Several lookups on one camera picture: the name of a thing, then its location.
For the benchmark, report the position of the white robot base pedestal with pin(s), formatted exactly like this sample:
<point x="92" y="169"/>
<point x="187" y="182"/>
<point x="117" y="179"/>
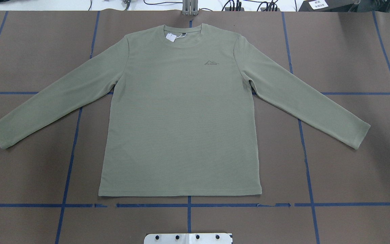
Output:
<point x="188" y="238"/>

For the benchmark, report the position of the olive green long-sleeve shirt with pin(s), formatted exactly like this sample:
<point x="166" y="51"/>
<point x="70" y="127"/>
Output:
<point x="181" y="119"/>

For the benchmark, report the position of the black cable hub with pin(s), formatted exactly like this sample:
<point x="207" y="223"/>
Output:
<point x="268" y="6"/>

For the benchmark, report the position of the white paper hang tag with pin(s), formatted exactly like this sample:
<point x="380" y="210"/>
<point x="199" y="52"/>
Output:
<point x="171" y="37"/>

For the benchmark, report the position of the aluminium frame post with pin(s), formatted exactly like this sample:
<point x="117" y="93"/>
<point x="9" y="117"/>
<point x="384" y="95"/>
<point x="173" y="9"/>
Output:
<point x="190" y="7"/>

